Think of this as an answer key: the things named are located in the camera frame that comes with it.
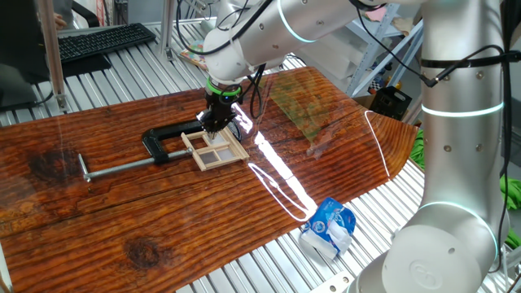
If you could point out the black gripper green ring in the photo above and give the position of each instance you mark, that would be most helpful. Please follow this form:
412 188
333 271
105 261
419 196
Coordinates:
220 106

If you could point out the small sliding window pane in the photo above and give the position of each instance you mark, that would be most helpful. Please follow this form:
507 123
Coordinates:
219 141

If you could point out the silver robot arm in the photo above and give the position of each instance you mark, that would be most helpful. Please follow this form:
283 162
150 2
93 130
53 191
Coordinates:
460 163

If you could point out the person hand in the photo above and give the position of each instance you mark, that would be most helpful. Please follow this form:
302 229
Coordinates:
59 21

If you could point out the black C-clamp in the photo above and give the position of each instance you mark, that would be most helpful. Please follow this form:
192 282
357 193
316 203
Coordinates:
152 142

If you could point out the colourful picture book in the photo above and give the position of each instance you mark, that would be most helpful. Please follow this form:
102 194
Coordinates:
193 55

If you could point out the wood grain table mat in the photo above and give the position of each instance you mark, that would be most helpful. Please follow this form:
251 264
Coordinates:
163 224

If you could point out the white foam boxes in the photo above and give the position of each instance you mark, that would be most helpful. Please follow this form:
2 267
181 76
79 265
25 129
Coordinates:
329 57

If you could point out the black computer keyboard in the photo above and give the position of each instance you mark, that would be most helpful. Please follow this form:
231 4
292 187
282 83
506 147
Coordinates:
106 40

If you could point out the blue tissue pack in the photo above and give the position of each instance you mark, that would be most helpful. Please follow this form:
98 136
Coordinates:
325 221

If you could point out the black office chair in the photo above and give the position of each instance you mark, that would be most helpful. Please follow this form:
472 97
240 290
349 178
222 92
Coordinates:
91 15

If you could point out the black plastic crate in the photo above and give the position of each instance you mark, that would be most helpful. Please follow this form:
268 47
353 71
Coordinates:
388 103

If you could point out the white metal shelf rack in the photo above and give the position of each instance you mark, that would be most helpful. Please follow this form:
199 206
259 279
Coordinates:
366 29

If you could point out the green cloth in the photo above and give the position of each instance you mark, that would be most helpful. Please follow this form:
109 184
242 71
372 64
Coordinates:
416 152

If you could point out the black computer monitor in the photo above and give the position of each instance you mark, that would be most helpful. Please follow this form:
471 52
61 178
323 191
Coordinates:
20 49

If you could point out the wooden miniature window frame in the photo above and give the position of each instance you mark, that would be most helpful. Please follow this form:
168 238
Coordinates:
238 147

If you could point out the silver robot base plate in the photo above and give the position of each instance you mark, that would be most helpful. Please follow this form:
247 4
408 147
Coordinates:
334 285

